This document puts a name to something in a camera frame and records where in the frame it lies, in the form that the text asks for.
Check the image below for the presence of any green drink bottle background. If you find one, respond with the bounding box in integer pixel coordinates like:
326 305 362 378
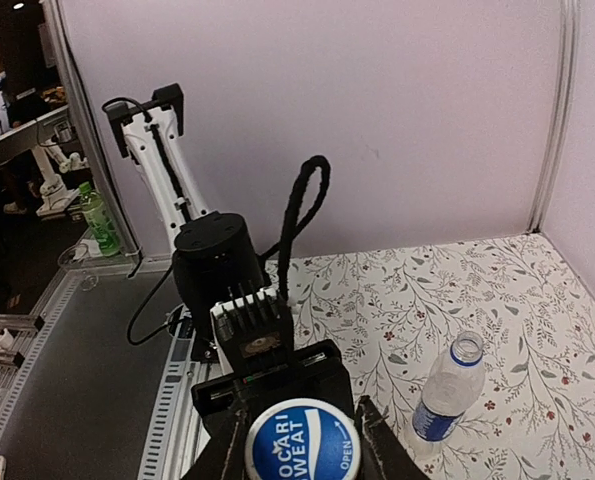
78 182 120 257

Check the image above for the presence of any clear bottle white cap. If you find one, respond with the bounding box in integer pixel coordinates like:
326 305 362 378
244 398 361 480

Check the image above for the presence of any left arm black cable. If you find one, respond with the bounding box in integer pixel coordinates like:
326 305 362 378
261 154 332 306

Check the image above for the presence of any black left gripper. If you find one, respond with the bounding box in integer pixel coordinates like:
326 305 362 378
191 339 354 436

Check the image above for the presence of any aluminium front rail frame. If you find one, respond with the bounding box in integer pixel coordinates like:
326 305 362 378
0 257 210 479

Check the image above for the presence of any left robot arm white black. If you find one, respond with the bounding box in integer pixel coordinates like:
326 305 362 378
103 84 353 433

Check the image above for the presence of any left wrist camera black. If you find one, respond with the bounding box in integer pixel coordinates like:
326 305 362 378
210 287 296 377

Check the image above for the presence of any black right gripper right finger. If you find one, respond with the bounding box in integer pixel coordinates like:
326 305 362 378
354 395 427 480

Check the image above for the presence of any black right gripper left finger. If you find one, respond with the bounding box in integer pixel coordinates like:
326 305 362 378
181 404 250 480

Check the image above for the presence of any left aluminium corner post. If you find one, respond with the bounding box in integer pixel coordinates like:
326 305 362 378
527 0 581 233

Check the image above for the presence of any background desk with clutter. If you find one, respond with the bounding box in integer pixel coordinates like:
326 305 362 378
0 76 73 165

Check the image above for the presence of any Pepsi bottle blue label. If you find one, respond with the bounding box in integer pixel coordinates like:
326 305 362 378
404 331 485 459

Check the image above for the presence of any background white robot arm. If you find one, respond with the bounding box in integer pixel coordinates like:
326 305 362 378
31 143 89 220

